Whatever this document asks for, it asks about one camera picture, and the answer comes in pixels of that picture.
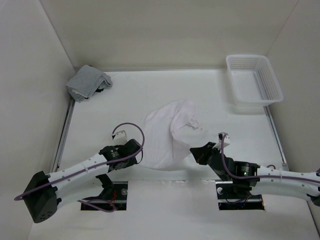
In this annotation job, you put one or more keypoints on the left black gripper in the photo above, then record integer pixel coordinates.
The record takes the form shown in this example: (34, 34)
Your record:
(131, 162)

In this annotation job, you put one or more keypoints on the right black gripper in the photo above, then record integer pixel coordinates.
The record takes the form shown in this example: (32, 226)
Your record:
(200, 153)

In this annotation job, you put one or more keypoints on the white tank top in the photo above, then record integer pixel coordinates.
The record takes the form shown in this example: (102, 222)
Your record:
(170, 132)

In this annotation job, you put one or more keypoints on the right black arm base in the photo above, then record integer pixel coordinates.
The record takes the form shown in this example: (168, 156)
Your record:
(230, 198)

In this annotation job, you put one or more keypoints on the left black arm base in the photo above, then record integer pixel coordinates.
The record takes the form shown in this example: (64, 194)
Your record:
(113, 196)

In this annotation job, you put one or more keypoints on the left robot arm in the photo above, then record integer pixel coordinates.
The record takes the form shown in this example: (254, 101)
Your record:
(86, 181)

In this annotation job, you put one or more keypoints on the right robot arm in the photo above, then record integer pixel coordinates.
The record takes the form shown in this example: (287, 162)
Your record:
(241, 180)

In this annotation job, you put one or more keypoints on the folded black tank top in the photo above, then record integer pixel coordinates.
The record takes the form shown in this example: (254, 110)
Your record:
(93, 91)

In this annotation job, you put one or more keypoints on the folded grey tank top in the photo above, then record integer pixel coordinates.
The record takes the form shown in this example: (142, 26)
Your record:
(87, 78)

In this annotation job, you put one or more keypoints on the white plastic basket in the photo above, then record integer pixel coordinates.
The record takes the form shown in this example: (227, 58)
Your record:
(253, 81)

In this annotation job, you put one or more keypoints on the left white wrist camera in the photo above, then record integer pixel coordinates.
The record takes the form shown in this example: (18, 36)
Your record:
(119, 138)

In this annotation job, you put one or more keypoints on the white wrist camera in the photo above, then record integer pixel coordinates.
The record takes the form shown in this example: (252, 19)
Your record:
(119, 138)
(224, 139)

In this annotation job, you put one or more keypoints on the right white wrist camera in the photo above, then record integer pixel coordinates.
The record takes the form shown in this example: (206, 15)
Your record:
(224, 139)

